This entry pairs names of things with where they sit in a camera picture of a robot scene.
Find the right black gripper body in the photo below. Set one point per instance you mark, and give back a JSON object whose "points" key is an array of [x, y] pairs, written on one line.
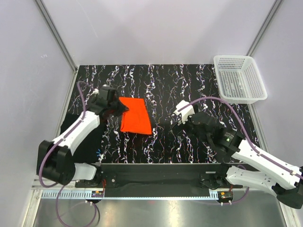
{"points": [[193, 131]]}

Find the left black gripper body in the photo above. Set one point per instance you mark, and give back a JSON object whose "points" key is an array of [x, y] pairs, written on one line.
{"points": [[117, 108]]}

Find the orange t-shirt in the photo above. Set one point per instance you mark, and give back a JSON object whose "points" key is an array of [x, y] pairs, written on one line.
{"points": [[136, 118]]}

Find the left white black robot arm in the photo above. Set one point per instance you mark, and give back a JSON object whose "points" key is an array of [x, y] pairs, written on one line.
{"points": [[55, 162]]}

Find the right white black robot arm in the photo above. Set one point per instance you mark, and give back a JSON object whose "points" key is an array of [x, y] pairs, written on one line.
{"points": [[272, 175]]}

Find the folded black t-shirt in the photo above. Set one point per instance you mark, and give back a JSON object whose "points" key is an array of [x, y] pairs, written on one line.
{"points": [[90, 148]]}

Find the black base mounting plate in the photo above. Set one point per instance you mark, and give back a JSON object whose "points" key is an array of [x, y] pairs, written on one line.
{"points": [[118, 175]]}

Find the white plastic basket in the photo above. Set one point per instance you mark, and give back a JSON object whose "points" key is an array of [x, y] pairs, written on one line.
{"points": [[239, 80]]}

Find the right orange connector box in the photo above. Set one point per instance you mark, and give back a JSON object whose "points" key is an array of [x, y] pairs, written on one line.
{"points": [[228, 195]]}

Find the orange connector box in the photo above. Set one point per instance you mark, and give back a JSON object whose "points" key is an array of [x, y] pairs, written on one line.
{"points": [[228, 195], [97, 194]]}

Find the left orange connector box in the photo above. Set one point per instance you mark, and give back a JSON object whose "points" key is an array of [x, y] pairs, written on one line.
{"points": [[97, 194]]}

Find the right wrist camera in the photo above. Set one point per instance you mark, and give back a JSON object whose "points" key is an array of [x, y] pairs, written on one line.
{"points": [[185, 110]]}

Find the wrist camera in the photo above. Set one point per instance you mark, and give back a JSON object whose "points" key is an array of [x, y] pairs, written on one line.
{"points": [[185, 110], [108, 93]]}

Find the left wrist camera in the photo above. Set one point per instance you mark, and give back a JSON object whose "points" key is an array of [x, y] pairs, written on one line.
{"points": [[108, 93]]}

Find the aluminium frame rail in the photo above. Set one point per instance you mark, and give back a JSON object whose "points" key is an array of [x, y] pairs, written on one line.
{"points": [[208, 190]]}

